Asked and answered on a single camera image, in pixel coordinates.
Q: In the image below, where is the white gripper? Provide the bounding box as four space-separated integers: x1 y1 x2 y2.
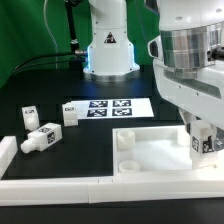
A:
153 59 224 149

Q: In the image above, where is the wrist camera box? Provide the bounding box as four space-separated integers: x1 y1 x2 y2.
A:
148 36 163 60

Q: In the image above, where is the black cable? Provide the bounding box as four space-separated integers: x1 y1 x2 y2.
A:
9 51 88 79

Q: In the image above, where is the white U-shaped fence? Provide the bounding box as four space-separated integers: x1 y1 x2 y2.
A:
0 136 224 206

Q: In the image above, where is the white tag sheet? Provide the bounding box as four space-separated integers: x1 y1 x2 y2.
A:
72 98 154 119

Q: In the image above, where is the black camera pole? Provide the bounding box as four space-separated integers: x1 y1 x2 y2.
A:
64 0 83 72

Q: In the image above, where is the white cable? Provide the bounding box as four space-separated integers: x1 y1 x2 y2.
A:
43 0 60 70

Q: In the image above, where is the white square tabletop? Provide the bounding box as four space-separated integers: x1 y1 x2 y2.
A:
113 125 224 175

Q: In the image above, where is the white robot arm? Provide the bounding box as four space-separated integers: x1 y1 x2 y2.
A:
84 0 224 150

